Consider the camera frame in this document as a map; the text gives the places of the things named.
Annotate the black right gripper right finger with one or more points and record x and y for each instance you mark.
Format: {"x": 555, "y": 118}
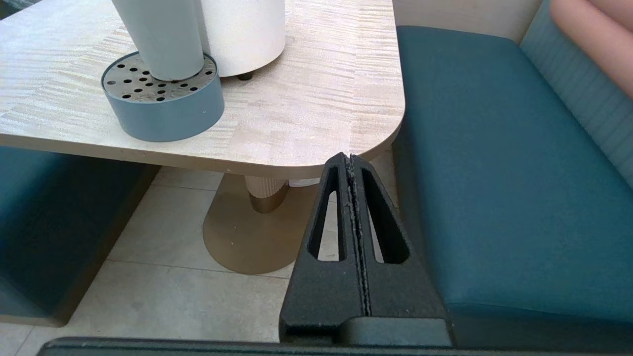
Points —
{"x": 403, "y": 291}

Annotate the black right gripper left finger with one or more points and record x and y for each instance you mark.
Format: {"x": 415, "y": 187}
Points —
{"x": 321, "y": 296}

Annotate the grey-blue plastic cup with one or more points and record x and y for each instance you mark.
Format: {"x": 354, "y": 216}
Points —
{"x": 165, "y": 39}

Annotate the white paper scrap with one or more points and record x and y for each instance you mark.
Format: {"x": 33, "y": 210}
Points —
{"x": 304, "y": 182}

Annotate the blue ribbed bench sofa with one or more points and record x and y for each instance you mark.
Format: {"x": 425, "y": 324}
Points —
{"x": 54, "y": 222}
{"x": 509, "y": 173}

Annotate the large round perforated drip tray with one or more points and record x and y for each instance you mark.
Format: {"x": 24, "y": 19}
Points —
{"x": 168, "y": 111}

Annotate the clear water dispenser white base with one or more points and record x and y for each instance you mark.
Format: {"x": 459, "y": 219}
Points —
{"x": 247, "y": 34}

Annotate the pink bolster cushion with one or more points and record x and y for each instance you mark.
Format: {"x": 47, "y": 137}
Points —
{"x": 598, "y": 39}

